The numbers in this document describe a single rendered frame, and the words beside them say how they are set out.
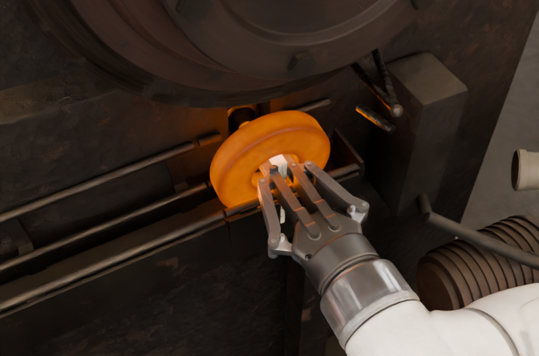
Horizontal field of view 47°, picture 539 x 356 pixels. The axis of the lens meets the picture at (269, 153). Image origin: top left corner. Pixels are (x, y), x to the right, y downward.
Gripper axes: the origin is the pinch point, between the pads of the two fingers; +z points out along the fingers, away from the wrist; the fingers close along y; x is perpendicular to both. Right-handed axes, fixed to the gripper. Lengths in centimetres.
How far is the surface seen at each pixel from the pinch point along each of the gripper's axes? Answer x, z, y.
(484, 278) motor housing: -24.4, -16.7, 27.9
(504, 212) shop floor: -77, 18, 79
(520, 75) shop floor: -78, 61, 123
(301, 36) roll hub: 25.1, -10.1, -1.9
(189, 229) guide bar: -5.7, -2.5, -12.1
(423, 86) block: 3.2, -0.5, 22.2
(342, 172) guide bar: -5.4, -2.7, 9.5
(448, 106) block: 1.5, -3.7, 24.2
